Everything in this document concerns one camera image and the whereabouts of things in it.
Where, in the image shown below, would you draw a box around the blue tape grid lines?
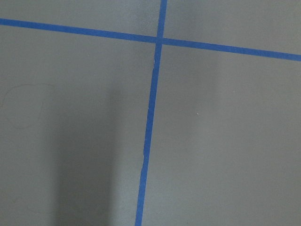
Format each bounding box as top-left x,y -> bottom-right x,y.
0,0 -> 301,226

